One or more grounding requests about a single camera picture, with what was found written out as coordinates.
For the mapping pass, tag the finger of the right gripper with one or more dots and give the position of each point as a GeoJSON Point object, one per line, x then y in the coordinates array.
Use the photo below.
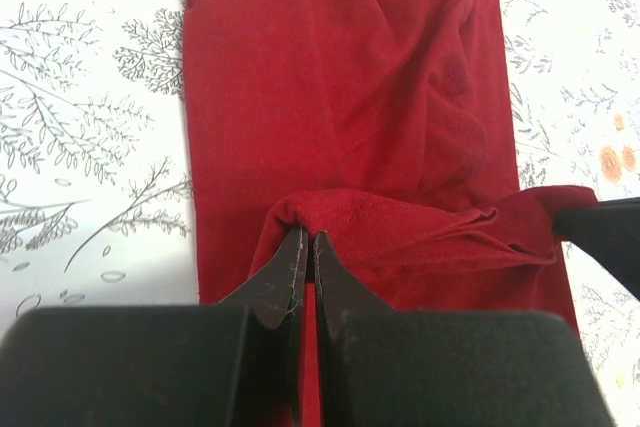
{"type": "Point", "coordinates": [609, 233]}

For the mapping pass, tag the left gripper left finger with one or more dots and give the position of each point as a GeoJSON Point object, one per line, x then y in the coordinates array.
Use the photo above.
{"type": "Point", "coordinates": [233, 363]}

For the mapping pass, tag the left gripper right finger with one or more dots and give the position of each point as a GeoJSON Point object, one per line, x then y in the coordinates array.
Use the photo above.
{"type": "Point", "coordinates": [383, 367]}

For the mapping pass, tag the dark red t shirt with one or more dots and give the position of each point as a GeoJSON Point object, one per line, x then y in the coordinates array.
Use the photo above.
{"type": "Point", "coordinates": [386, 125]}

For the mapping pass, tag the floral table cloth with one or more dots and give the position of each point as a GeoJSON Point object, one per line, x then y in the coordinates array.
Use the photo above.
{"type": "Point", "coordinates": [97, 205]}

